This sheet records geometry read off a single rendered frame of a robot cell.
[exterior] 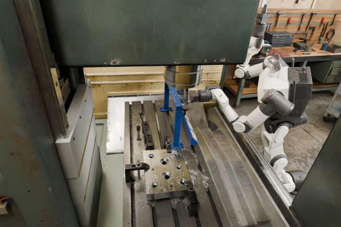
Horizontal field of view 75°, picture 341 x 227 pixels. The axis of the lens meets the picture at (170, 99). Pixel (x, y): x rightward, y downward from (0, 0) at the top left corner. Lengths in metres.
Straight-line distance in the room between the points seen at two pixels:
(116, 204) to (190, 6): 1.26
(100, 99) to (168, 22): 1.54
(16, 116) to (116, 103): 1.50
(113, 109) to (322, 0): 4.02
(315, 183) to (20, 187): 1.23
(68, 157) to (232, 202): 1.00
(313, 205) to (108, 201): 1.16
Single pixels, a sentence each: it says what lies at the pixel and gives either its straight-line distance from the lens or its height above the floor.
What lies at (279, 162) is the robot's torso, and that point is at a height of 0.64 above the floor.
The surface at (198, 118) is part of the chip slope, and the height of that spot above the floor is 0.74.
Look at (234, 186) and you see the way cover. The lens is 1.58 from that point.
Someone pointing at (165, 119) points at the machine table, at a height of 0.90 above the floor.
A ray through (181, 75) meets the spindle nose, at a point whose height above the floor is 1.57.
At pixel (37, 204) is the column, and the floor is 1.26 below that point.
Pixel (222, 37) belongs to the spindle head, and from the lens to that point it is 0.79.
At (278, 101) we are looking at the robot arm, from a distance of 1.38.
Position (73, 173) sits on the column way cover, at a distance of 0.91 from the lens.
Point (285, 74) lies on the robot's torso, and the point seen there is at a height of 1.38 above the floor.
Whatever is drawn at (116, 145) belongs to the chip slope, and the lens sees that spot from 1.89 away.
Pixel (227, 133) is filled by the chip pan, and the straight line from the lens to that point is 2.07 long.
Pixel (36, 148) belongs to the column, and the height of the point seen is 1.49.
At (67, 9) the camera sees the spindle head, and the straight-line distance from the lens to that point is 0.74.
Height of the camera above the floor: 1.93
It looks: 31 degrees down
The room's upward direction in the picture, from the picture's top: 3 degrees clockwise
